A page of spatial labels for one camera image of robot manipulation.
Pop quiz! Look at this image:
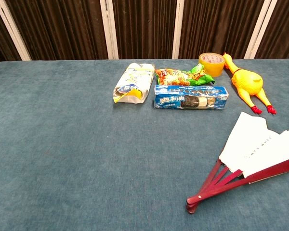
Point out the red paper folding fan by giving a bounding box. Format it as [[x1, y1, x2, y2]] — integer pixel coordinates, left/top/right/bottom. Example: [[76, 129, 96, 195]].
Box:
[[185, 111, 289, 215]]

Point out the blue cookie box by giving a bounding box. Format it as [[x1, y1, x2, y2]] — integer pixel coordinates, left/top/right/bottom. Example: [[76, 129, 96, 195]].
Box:
[[154, 84, 229, 110]]

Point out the white yellow snack bag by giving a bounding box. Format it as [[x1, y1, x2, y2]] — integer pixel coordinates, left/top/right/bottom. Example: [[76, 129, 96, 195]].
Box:
[[112, 62, 156, 104]]

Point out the green orange snack bag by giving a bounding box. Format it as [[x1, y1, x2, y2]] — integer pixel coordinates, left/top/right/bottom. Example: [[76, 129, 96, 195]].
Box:
[[155, 64, 215, 87]]

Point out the yellow packing tape roll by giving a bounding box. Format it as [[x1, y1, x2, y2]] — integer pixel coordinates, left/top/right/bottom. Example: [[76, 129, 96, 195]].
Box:
[[198, 53, 226, 77]]

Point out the blue felt table cover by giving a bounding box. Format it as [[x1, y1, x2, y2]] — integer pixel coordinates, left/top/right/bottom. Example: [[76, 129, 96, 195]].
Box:
[[0, 58, 289, 231]]

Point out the yellow rubber chicken toy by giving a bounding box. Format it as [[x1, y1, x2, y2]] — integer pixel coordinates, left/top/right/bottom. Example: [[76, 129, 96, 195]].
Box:
[[222, 52, 277, 115]]

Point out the white screen frame post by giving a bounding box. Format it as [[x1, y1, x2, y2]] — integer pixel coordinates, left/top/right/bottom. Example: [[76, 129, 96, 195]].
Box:
[[171, 0, 185, 59], [0, 0, 32, 61], [244, 0, 273, 60], [99, 0, 119, 60]]

